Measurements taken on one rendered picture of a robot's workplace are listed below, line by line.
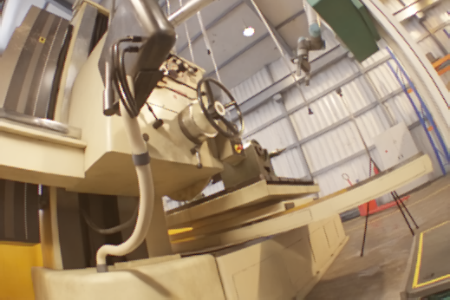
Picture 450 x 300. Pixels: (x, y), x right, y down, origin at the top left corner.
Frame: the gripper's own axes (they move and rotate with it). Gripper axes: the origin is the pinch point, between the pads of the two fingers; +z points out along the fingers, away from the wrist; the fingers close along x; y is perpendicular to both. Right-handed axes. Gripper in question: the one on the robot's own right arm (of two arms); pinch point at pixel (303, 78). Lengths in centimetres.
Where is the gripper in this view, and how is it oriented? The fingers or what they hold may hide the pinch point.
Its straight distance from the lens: 153.0
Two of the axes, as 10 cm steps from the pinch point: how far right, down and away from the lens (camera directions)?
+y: 7.2, -0.7, -6.9
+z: -1.5, 9.5, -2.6
